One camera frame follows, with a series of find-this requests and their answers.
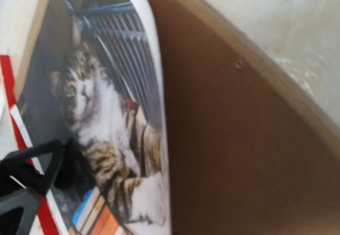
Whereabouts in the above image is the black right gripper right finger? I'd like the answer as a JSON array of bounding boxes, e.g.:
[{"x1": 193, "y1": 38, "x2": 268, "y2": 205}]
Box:
[{"x1": 1, "y1": 188, "x2": 41, "y2": 235}]

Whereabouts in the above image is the brown backing board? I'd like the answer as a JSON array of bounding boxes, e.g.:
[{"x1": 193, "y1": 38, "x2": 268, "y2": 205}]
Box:
[{"x1": 148, "y1": 0, "x2": 339, "y2": 234}]

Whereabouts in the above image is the red wooden picture frame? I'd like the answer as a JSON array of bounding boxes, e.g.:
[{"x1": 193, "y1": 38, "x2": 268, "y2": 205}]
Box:
[{"x1": 1, "y1": 55, "x2": 59, "y2": 235}]

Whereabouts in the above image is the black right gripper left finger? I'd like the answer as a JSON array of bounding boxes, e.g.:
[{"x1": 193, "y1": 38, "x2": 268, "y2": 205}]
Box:
[{"x1": 1, "y1": 140, "x2": 64, "y2": 195}]

